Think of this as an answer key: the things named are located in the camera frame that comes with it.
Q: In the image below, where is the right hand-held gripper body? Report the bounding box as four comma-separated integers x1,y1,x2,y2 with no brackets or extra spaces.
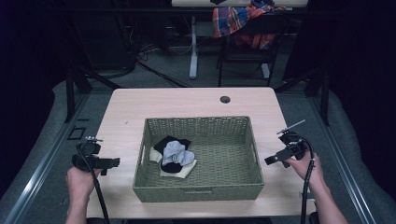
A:
276,119,313,161

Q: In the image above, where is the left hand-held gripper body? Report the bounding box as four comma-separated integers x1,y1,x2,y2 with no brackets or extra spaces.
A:
71,135,105,173

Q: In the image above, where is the green woven basket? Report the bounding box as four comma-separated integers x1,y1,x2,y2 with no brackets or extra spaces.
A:
133,116,265,203

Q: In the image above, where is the black sock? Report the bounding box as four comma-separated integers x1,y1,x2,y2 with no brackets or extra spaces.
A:
153,134,192,175

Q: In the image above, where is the grey sock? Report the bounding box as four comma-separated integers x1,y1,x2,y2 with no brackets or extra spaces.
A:
162,140,196,167

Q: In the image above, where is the pile of socks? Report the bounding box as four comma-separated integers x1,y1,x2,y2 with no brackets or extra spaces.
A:
148,146,198,180

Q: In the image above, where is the person's right hand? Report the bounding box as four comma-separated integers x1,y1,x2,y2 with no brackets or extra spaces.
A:
284,151,327,191

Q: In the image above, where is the person's left hand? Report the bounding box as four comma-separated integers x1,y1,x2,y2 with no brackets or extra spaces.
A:
65,165,103,203

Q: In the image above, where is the black tape square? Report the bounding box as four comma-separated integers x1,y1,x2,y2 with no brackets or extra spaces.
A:
66,125,88,141

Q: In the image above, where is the black metal stand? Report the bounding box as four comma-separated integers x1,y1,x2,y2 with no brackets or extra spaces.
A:
63,60,123,124
274,66,332,127

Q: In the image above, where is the black chair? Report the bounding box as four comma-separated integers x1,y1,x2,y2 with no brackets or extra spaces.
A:
216,13,291,89

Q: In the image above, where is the plaid shirt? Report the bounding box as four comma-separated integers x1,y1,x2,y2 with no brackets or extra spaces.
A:
212,0,287,49

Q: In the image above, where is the light background table top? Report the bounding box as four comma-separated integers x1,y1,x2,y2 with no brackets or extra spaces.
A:
171,0,309,8

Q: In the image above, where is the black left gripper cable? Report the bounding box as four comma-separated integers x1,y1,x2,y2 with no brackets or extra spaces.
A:
76,144,110,224

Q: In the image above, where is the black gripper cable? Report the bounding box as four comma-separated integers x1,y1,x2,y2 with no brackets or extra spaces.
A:
76,144,110,224
297,135,316,224

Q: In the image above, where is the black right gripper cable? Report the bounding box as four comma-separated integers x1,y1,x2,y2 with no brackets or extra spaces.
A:
297,135,316,224

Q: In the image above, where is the aluminium floor rail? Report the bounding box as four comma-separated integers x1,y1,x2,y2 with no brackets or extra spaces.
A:
2,92,92,224
307,95,378,224

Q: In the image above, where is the black floor cable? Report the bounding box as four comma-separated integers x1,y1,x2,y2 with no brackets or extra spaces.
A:
135,60,191,89

